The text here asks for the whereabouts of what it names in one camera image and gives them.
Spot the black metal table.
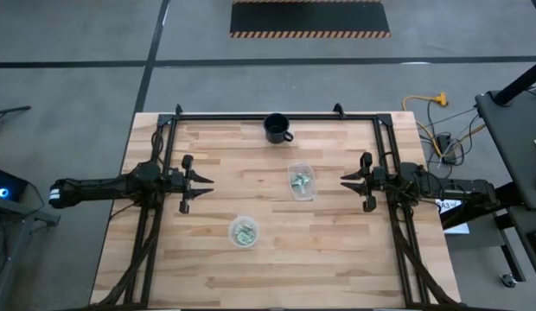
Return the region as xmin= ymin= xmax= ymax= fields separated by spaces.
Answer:
xmin=474 ymin=84 xmax=536 ymax=211

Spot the black table leg frame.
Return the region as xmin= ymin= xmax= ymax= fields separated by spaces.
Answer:
xmin=439 ymin=181 xmax=528 ymax=284

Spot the black metal table frame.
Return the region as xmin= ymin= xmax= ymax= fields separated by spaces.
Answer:
xmin=94 ymin=103 xmax=455 ymax=311

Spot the round clear plastic container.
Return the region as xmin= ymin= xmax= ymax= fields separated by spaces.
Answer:
xmin=227 ymin=215 xmax=260 ymax=250

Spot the black enamel mug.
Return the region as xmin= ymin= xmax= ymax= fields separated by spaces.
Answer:
xmin=263 ymin=112 xmax=294 ymax=145

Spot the yellow extension cord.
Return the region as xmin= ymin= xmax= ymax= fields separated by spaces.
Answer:
xmin=401 ymin=92 xmax=488 ymax=159

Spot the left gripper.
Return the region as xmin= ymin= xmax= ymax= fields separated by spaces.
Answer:
xmin=166 ymin=154 xmax=215 ymax=215

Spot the black computer with blue light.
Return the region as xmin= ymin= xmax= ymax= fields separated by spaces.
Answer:
xmin=0 ymin=166 xmax=30 ymax=204

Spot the black power strip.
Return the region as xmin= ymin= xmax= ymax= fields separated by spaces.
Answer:
xmin=436 ymin=132 xmax=458 ymax=166

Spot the white paper sheet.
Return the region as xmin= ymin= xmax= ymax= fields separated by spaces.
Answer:
xmin=435 ymin=198 xmax=470 ymax=235

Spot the black tripod leg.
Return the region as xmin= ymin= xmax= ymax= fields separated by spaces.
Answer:
xmin=0 ymin=105 xmax=32 ymax=146

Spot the grey metal stand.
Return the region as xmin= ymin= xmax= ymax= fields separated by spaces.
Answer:
xmin=0 ymin=198 xmax=61 ymax=311

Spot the black hazard-striped floor mat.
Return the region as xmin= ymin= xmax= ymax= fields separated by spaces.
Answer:
xmin=230 ymin=0 xmax=392 ymax=39

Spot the black diagonal pole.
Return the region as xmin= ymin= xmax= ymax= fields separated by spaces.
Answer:
xmin=492 ymin=58 xmax=536 ymax=107

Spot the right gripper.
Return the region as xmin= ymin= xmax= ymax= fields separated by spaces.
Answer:
xmin=340 ymin=151 xmax=389 ymax=213

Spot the rectangular clear plastic container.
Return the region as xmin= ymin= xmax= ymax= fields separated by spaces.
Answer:
xmin=287 ymin=162 xmax=317 ymax=202

